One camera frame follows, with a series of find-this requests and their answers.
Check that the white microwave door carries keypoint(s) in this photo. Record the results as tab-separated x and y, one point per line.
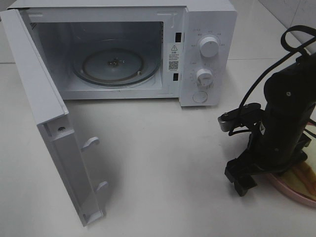
51	114

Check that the white microwave oven body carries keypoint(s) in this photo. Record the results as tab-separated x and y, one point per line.
67	28

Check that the glass microwave turntable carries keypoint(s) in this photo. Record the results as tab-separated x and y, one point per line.
116	67

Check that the upper white power knob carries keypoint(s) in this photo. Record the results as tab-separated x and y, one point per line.
209	46

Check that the pink plate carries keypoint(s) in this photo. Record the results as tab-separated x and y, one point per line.
289	193

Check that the lower white timer knob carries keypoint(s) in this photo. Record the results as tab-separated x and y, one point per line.
204	77

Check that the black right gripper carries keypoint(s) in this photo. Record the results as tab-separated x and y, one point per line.
275	145

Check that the white warning label sticker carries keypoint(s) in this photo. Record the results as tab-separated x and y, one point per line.
173	56

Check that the white bread sandwich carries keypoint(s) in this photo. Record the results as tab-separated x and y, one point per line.
302	177

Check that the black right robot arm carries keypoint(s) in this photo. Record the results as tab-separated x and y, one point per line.
291	90

